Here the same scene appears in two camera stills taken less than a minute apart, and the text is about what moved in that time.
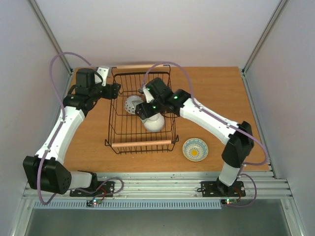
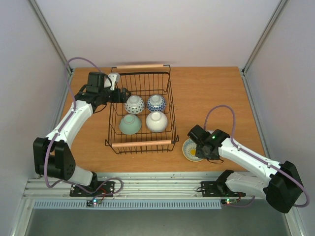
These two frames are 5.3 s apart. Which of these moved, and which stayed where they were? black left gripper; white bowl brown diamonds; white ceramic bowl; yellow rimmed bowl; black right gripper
Moved: white ceramic bowl; black right gripper; black left gripper
Stayed: yellow rimmed bowl; white bowl brown diamonds
